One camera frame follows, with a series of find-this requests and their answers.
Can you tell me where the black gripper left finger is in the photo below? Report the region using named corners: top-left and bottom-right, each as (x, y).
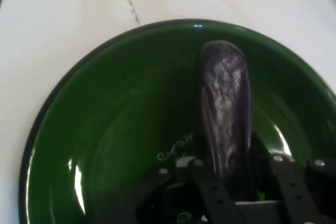
top-left (133, 156), bottom-right (248, 224)

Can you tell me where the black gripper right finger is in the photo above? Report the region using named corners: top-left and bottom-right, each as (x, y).
top-left (251, 132), bottom-right (336, 224)

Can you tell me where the purple eggplant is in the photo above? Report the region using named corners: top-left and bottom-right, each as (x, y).
top-left (195, 40), bottom-right (259, 202)

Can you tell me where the green plate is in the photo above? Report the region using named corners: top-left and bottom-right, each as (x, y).
top-left (18, 18), bottom-right (336, 224)

